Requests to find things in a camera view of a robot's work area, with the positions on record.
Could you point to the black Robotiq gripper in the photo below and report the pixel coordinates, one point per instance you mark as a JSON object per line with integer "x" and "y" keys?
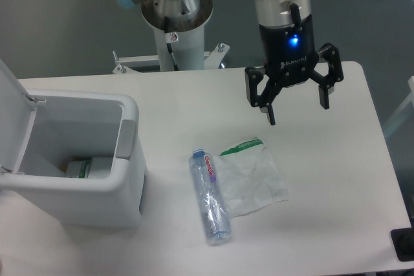
{"x": 290, "y": 59}

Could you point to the clear plastic bag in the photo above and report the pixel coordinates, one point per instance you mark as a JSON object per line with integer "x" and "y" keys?
{"x": 249, "y": 178}

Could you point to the clear plastic water bottle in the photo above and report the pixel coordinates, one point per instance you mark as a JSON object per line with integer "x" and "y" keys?
{"x": 214, "y": 214}

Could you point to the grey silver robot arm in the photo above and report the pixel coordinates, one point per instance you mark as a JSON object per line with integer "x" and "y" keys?
{"x": 274, "y": 14}

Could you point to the white open trash can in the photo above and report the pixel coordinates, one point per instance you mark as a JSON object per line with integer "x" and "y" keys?
{"x": 42, "y": 131}

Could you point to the black clamp at table edge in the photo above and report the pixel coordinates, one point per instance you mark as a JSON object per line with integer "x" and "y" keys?
{"x": 403, "y": 243}

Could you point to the green white box in bin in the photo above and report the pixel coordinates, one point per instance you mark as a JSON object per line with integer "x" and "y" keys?
{"x": 94, "y": 168}

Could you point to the white frame at right edge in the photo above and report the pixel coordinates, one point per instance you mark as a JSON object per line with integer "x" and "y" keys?
{"x": 400, "y": 114}

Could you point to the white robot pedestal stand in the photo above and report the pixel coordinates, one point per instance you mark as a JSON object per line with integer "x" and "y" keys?
{"x": 178, "y": 28}

